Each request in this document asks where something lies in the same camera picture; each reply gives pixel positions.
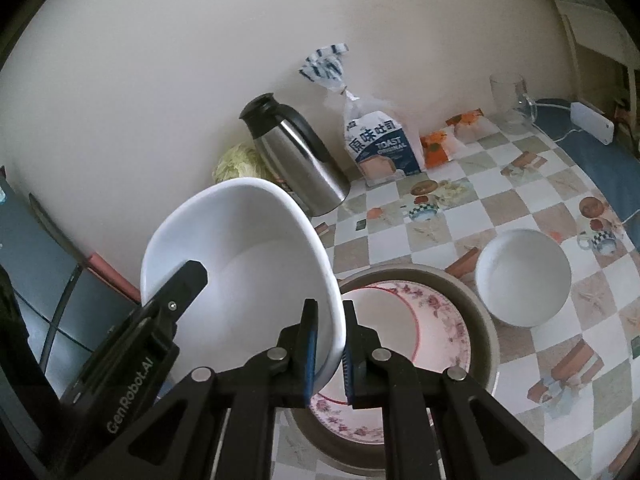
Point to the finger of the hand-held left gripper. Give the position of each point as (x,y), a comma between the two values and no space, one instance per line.
(180,290)

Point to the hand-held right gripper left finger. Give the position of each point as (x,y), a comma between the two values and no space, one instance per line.
(310,355)

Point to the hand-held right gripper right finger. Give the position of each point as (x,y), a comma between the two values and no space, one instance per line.
(350,360)

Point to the pink floral rimmed plate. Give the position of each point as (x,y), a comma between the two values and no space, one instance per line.
(390,320)

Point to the scalloped white bowl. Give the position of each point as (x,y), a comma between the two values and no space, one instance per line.
(250,260)

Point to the large stainless steel plate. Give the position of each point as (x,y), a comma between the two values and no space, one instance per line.
(480,340)

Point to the plain white bowl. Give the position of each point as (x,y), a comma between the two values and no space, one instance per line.
(520,280)

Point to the napa cabbage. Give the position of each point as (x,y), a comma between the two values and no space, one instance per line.
(237,162)

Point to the dark blue flat case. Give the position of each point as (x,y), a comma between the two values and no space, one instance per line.
(45,250)

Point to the stainless steel thermos jug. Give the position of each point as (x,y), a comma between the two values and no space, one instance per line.
(295,160)

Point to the checkered printed tablecloth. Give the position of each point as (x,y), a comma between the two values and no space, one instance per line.
(550,370)

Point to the bagged toast bread loaf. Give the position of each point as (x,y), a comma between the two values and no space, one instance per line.
(380,150)

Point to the orange snack packet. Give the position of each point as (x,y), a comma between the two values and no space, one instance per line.
(470,125)
(435,150)

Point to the clear glass cup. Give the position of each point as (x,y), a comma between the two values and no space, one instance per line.
(507,100)

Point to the blue cloth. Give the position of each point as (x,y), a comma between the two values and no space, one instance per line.
(595,165)

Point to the white power adapter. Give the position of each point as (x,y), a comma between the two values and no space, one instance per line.
(592,122)

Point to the white wooden chair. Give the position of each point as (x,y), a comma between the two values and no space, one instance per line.
(595,25)

